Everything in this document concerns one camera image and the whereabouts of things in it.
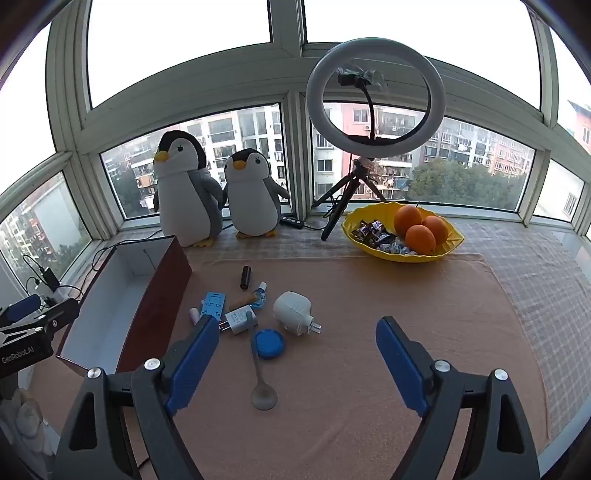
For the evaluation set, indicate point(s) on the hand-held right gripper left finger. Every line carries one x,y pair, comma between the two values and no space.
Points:
194,364

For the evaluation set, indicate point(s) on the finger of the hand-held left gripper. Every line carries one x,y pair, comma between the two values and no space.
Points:
60,316
21,308

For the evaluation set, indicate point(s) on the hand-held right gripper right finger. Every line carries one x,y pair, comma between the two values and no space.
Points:
401,360

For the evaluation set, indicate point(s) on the white lip balm tube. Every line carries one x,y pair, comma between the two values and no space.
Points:
195,314

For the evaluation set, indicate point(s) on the white charger plug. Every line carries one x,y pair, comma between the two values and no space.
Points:
238,321

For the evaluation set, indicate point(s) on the blue phone stand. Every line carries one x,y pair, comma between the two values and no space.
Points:
213,304

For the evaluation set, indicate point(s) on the red-brown box white inside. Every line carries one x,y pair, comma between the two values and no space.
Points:
171,295

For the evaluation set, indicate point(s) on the patterned white lighter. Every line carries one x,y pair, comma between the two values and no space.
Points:
240,303

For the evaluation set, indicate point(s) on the grey spoon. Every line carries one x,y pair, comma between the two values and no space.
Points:
264,399

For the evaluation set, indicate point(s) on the blue round tape measure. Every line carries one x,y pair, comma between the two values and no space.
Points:
271,344

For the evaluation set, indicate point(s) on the black cylinder tube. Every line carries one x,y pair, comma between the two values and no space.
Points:
245,277

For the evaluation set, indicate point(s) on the white round plug night light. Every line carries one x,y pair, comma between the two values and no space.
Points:
293,309

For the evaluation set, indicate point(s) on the black power adapter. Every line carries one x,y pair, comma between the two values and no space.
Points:
48,278

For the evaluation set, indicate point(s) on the white cloth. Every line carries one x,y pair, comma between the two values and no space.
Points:
27,415

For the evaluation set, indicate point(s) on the yellow plastic fruit bowl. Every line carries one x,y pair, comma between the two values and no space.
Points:
450,240

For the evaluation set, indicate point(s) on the pile of wrapped candies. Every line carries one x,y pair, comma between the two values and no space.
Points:
369,230

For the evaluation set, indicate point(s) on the large penguin plush toy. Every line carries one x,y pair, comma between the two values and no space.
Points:
184,198

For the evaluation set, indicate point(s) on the small penguin plush toy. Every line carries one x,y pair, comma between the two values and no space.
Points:
251,194

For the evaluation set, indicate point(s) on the black gooseneck phone holder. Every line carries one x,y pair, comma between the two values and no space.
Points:
353,78

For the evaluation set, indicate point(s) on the white window frame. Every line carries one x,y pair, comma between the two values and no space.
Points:
286,60

